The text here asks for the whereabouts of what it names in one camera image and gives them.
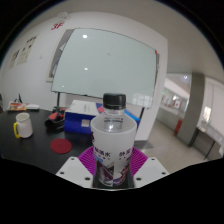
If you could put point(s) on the blue and white cardboard box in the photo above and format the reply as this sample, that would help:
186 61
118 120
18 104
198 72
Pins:
78 116

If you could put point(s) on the flat round red coaster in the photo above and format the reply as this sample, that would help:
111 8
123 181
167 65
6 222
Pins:
61 146

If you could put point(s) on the black-legged side table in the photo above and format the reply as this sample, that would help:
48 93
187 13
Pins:
210 133

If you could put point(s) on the white wall-mounted fixture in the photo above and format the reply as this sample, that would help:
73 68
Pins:
63 15

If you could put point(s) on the framed notice board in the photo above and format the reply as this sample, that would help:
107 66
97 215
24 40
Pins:
58 53

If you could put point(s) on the clear black-capped water bottle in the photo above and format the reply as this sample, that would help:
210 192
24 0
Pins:
113 140

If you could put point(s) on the black and red device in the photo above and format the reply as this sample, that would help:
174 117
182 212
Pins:
55 120

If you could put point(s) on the small white flat box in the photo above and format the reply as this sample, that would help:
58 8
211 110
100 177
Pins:
33 107

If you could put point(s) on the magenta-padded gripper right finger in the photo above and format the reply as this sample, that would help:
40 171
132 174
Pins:
138 161

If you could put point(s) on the whiteboard on black stand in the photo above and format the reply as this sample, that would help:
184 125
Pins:
106 63

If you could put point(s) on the small white wall notice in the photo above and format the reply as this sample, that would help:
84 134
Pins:
14 59

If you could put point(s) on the large white wall notice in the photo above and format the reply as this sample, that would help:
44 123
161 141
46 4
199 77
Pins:
26 50

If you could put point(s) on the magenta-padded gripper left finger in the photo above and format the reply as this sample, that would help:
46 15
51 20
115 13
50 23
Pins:
86 160

